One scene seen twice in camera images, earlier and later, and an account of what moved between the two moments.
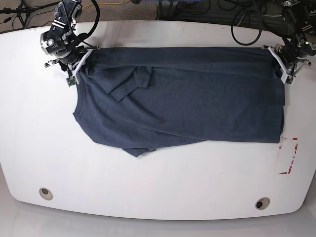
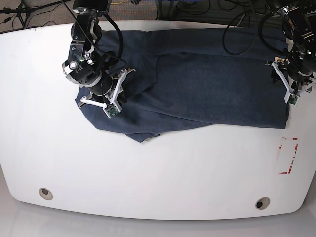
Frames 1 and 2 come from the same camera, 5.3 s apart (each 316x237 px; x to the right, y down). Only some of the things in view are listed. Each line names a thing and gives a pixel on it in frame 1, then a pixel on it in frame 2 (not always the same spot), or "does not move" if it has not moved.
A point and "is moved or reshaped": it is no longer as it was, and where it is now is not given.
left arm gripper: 288,60 to 292,95
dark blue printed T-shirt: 147,98 is moved or reshaped
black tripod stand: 23,13 does not move
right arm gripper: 76,60 to 109,102
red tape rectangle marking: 292,162 does not move
